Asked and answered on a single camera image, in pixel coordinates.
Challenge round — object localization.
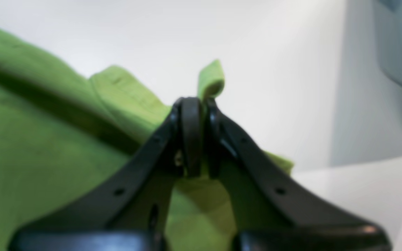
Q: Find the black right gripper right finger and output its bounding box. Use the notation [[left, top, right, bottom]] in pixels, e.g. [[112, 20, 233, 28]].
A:
[[206, 99, 392, 251]]

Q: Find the green T-shirt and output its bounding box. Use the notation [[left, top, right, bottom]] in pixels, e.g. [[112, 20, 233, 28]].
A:
[[0, 19, 294, 251]]

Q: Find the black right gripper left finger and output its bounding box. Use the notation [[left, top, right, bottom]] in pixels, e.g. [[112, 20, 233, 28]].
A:
[[8, 97, 202, 251]]

